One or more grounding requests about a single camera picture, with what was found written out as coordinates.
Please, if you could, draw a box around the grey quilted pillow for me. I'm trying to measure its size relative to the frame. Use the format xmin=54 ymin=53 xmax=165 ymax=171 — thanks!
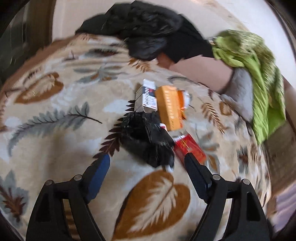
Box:
xmin=218 ymin=68 xmax=255 ymax=121

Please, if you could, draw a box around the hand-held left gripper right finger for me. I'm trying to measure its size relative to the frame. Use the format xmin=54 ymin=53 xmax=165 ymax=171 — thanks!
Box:
xmin=184 ymin=153 xmax=271 ymax=241

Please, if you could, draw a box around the red cigarette pack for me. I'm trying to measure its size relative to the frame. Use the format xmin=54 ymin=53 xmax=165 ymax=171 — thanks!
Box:
xmin=173 ymin=134 xmax=207 ymax=165

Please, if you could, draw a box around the black plastic bag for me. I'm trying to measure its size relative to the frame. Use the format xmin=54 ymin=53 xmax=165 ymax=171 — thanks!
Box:
xmin=120 ymin=112 xmax=175 ymax=168

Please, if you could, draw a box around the dark wooden door frame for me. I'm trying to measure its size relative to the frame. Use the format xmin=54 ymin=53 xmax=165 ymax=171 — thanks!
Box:
xmin=0 ymin=0 xmax=55 ymax=77

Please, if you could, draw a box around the leaf-print fleece blanket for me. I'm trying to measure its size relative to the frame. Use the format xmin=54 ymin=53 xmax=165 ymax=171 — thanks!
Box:
xmin=0 ymin=32 xmax=278 ymax=241

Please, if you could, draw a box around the orange and white snack packet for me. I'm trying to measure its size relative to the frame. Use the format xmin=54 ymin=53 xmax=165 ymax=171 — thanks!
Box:
xmin=177 ymin=90 xmax=193 ymax=120

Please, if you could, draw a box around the small white medicine box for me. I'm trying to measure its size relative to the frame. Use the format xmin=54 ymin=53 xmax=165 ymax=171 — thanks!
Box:
xmin=134 ymin=79 xmax=160 ymax=114

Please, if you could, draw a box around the orange medicine box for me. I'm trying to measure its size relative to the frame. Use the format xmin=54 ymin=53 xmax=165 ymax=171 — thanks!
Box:
xmin=154 ymin=86 xmax=185 ymax=132

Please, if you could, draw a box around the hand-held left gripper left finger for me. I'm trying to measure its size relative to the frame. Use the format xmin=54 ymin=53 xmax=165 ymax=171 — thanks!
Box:
xmin=25 ymin=153 xmax=111 ymax=241

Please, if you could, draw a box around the green quilt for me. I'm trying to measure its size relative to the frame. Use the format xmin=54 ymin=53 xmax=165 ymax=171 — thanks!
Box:
xmin=211 ymin=30 xmax=287 ymax=145

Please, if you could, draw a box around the black cloth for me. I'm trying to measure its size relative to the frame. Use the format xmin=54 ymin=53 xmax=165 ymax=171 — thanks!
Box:
xmin=162 ymin=21 xmax=214 ymax=63

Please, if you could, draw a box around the black puffer jacket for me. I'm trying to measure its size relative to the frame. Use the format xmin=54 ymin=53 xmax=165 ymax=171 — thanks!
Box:
xmin=76 ymin=1 xmax=185 ymax=61

